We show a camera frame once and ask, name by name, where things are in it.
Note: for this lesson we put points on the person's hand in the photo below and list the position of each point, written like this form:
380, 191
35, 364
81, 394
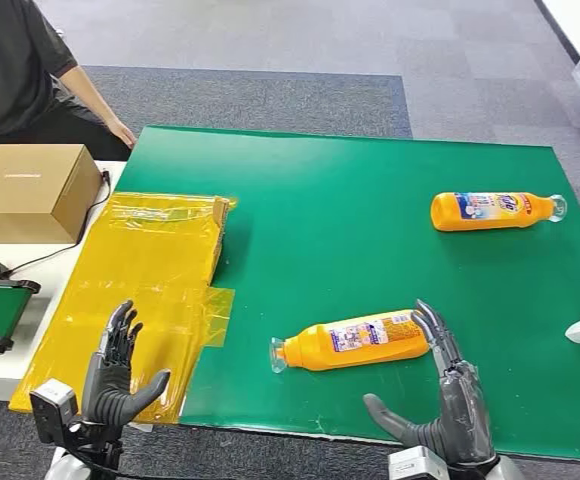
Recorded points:
122, 132

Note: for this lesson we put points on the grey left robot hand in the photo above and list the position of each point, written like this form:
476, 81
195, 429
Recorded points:
107, 391

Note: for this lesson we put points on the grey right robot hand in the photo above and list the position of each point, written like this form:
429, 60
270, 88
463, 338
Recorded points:
462, 414

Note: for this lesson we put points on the orange detergent bottle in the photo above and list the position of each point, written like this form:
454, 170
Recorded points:
490, 212
350, 343

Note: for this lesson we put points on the person's forearm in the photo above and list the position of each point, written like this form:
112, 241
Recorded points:
86, 91

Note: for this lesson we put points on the yellow film wrapped box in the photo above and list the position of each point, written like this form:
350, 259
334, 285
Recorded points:
145, 278

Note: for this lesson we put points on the white side table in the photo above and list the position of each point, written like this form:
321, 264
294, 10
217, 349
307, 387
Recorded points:
45, 278

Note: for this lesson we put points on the brown cardboard box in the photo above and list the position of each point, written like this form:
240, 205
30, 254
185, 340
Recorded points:
25, 192

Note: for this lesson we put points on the person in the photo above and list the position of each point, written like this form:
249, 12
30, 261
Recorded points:
10, 60

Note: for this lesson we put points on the green table mat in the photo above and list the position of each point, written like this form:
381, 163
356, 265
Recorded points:
350, 238

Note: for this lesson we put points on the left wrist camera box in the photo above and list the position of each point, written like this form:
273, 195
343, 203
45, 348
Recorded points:
52, 411

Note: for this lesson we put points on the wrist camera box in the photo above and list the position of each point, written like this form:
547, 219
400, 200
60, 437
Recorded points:
52, 411
415, 465

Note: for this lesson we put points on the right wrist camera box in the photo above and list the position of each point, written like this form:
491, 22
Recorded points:
415, 465

